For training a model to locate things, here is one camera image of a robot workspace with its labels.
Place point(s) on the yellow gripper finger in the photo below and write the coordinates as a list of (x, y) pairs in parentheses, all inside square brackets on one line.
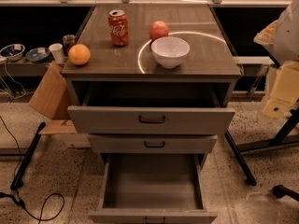
[(286, 85), (275, 108)]

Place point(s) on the red apple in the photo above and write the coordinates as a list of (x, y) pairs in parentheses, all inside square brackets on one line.
[(158, 29)]

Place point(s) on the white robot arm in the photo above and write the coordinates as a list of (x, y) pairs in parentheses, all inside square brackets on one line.
[(281, 40)]

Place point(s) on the grey drawer cabinet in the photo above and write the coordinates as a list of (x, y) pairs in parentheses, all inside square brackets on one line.
[(209, 60)]

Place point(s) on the grey middle drawer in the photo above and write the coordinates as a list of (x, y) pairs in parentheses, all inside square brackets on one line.
[(141, 143)]

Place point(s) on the grey drawer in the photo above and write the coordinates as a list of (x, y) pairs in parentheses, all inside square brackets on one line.
[(152, 189), (151, 108), (141, 143)]

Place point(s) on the grey bottom drawer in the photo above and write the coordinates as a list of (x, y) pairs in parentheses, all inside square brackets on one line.
[(152, 189)]

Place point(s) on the grey top drawer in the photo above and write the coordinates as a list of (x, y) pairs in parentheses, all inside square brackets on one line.
[(151, 108)]

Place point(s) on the black right stand leg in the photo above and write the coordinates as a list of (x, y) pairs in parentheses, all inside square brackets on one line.
[(250, 180)]

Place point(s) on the black stand leg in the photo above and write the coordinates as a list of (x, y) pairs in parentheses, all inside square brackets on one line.
[(17, 181), (250, 180)]

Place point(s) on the black caster foot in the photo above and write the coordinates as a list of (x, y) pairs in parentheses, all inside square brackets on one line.
[(280, 191)]

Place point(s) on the white ceramic bowl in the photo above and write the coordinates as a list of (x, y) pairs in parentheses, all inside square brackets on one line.
[(170, 51)]

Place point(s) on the red coca-cola can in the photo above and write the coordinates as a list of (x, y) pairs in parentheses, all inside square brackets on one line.
[(118, 27)]

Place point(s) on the orange fruit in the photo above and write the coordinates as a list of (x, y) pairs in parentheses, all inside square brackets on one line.
[(79, 54)]

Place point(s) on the dark glass jar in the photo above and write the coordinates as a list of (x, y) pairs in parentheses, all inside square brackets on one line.
[(69, 41)]

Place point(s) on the brown cardboard piece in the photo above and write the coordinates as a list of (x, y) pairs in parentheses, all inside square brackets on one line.
[(51, 99)]

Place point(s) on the white paper cup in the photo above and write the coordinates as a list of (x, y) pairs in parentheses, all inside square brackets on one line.
[(57, 52)]

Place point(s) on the blue bowl on shelf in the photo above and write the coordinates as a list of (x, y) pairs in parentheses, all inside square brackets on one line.
[(38, 55)]

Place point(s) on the white bowl on shelf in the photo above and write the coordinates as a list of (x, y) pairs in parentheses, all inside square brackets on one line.
[(13, 52)]

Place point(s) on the black left stand leg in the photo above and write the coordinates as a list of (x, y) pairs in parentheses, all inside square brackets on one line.
[(17, 181)]

